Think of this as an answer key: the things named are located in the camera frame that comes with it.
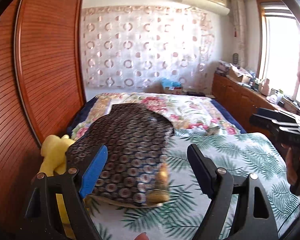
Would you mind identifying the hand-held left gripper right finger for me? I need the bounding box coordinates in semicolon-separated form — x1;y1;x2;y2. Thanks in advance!
187;144;277;240

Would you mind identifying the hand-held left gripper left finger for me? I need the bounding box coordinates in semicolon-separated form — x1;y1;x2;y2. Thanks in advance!
25;144;108;240

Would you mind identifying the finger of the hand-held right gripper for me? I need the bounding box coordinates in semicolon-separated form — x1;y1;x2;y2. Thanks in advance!
249;114;300;137
256;107;300;124

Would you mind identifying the navy patterned top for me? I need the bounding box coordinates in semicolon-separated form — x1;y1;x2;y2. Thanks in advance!
66;103;176;207

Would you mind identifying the person's right hand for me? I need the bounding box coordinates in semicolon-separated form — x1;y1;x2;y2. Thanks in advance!
281;142;300;196

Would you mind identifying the leaf print bed sheet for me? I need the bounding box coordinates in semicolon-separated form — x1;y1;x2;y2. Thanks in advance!
85;132;300;240

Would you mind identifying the gold patterned cloth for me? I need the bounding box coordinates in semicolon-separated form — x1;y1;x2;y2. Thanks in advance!
146;164;171;207

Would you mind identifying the long wooden cabinet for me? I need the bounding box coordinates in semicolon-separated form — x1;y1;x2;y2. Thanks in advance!
212;71;300;121

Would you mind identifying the yellow plush toy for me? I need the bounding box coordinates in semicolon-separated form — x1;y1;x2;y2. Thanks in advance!
40;134;76;224

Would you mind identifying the open cardboard box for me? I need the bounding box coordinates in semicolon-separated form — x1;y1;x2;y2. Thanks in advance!
226;65;251;83

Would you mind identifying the window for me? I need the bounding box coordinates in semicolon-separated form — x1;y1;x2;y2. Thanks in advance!
256;0;300;101

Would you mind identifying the floral blanket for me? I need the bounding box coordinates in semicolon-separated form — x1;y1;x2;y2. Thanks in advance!
66;92;248;141

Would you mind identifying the patterned fabric bundle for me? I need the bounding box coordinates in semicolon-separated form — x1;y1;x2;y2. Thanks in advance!
218;60;232;75

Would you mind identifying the box with blue bags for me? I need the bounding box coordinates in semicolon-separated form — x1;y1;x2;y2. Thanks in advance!
161;78;184;95

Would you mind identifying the pale window curtain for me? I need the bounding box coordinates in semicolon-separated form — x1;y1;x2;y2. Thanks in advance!
230;0;246;55

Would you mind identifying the wooden slatted wardrobe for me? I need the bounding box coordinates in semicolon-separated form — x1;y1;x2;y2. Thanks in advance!
0;0;87;240

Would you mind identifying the circle patterned wall curtain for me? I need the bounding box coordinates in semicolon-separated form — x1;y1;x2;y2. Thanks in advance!
81;4;215;89

